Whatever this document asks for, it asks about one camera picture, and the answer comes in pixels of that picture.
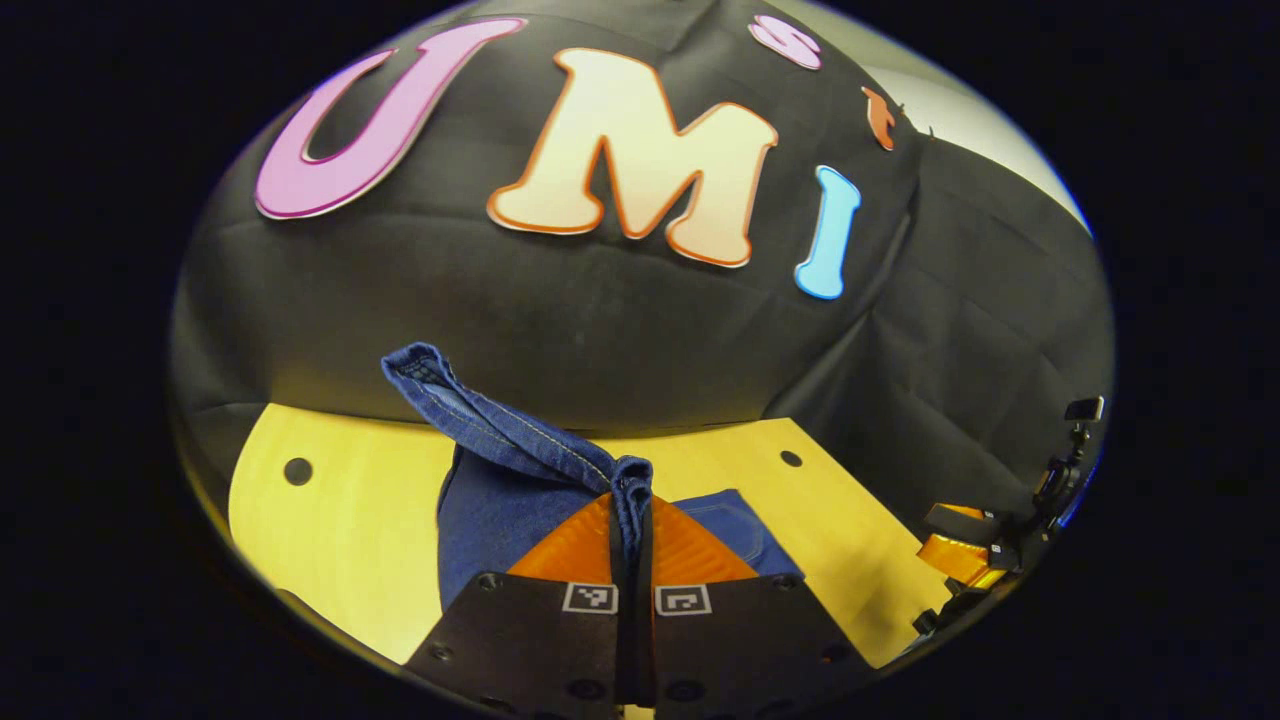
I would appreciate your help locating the blue denim jeans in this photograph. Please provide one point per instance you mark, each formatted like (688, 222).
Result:
(500, 520)

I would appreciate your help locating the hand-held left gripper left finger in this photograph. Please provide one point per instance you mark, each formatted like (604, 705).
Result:
(540, 640)

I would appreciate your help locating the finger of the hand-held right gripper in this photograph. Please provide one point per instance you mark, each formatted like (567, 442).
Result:
(955, 552)

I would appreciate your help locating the black backdrop cloth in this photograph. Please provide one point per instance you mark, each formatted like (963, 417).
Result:
(600, 320)

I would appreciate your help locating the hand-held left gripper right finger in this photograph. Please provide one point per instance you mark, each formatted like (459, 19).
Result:
(730, 640)

